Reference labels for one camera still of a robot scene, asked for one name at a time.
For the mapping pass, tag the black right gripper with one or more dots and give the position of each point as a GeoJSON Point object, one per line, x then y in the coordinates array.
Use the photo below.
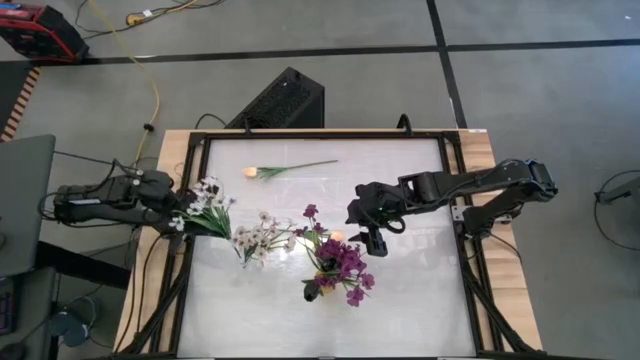
{"type": "Point", "coordinates": [375, 200]}

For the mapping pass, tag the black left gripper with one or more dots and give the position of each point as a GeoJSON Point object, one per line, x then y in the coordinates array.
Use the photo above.
{"type": "Point", "coordinates": [160, 197]}

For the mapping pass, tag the peach tulip with green stem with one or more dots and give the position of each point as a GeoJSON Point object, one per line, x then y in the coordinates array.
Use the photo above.
{"type": "Point", "coordinates": [337, 235]}

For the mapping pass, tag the purple flower bunch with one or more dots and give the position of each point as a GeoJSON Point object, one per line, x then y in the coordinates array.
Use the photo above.
{"type": "Point", "coordinates": [340, 260]}

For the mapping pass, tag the white flower bunch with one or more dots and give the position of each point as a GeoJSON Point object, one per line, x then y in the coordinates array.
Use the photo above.
{"type": "Point", "coordinates": [210, 225]}
{"type": "Point", "coordinates": [260, 237]}

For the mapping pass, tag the yellow embossed glass vase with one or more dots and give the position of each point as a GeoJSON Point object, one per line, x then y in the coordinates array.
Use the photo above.
{"type": "Point", "coordinates": [326, 289]}

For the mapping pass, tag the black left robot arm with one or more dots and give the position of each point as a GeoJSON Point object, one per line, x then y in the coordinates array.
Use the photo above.
{"type": "Point", "coordinates": [95, 200]}

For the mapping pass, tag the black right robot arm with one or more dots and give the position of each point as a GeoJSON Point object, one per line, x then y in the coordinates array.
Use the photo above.
{"type": "Point", "coordinates": [500, 177]}

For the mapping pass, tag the grey laptop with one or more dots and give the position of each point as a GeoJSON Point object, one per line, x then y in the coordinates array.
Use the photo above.
{"type": "Point", "coordinates": [25, 200]}

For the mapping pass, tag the black computer tower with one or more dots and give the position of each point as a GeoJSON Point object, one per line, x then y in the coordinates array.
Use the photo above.
{"type": "Point", "coordinates": [280, 100]}

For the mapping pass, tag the yellow power plug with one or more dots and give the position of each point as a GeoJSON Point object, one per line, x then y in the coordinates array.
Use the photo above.
{"type": "Point", "coordinates": [134, 20]}

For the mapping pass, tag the black mat with striped edge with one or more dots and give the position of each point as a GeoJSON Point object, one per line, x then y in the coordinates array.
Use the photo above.
{"type": "Point", "coordinates": [10, 90]}

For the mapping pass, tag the red and black toolbox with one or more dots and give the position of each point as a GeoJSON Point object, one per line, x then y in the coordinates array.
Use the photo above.
{"type": "Point", "coordinates": [35, 35]}

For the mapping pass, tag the black aluminium table frame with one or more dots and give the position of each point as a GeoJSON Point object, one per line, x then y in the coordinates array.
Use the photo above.
{"type": "Point", "coordinates": [325, 135]}

